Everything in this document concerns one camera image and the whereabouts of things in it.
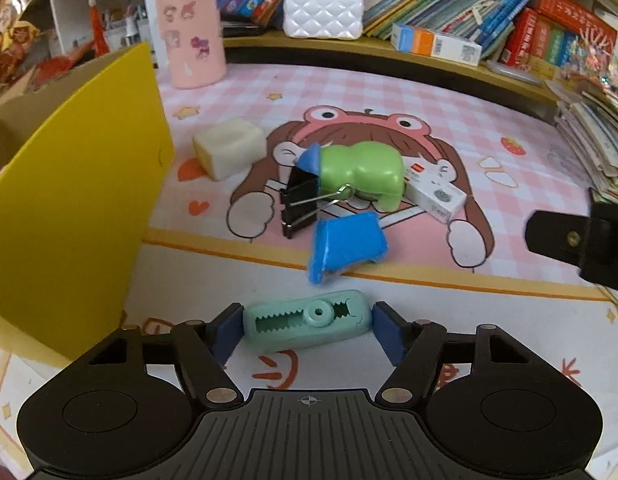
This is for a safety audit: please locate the blue plastic toy piece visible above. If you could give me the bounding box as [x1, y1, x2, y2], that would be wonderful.
[308, 211, 390, 285]

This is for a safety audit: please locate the stack of picture books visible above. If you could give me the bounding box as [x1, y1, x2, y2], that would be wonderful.
[554, 55, 618, 206]

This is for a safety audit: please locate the white shelf unit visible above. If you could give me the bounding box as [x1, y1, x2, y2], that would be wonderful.
[48, 0, 160, 63]

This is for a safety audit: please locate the pink checked printed table mat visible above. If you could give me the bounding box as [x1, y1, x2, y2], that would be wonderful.
[0, 57, 618, 480]

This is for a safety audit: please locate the white squishy cube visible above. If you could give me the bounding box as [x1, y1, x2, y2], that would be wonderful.
[192, 116, 267, 181]

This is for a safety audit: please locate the colourful figurine stand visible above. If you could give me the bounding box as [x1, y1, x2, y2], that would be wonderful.
[564, 25, 618, 92]

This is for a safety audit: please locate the grey flat case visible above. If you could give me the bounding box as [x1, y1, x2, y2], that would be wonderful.
[486, 59, 546, 87]

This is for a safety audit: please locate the black binder clip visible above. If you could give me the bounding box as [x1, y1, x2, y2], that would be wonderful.
[280, 167, 356, 239]

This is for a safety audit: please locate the mint green correction tape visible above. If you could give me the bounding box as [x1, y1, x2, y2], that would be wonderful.
[244, 290, 372, 349]

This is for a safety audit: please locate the white eraser box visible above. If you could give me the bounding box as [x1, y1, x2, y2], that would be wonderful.
[404, 162, 468, 225]

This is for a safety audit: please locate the red dictionary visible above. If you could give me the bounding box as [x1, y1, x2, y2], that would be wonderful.
[504, 0, 618, 68]

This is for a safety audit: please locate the orange and white box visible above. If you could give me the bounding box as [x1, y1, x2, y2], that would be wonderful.
[391, 23, 482, 67]

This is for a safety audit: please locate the yellow cardboard box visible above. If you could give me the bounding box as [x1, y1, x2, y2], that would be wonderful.
[0, 40, 176, 363]

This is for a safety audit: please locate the green toy with blue beak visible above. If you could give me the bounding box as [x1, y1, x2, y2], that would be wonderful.
[295, 141, 406, 213]

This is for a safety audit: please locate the row of books under handbag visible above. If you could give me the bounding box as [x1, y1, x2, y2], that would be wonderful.
[216, 0, 536, 56]

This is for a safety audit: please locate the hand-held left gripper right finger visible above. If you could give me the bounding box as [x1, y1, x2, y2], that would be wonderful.
[373, 301, 544, 408]

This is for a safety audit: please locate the red gold foil balloon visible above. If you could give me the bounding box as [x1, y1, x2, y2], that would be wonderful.
[0, 0, 42, 88]

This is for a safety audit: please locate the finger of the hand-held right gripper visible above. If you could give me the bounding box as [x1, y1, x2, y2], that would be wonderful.
[525, 204, 618, 290]

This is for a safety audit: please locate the red tassel pen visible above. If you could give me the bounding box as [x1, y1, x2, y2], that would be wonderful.
[88, 0, 110, 57]

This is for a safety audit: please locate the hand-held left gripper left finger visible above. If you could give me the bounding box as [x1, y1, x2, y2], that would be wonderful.
[74, 304, 244, 408]

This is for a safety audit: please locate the pink sticker cup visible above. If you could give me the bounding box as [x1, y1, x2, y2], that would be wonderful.
[155, 0, 227, 90]

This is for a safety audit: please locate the white glue bottle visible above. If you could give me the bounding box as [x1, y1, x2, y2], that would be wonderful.
[124, 5, 140, 47]

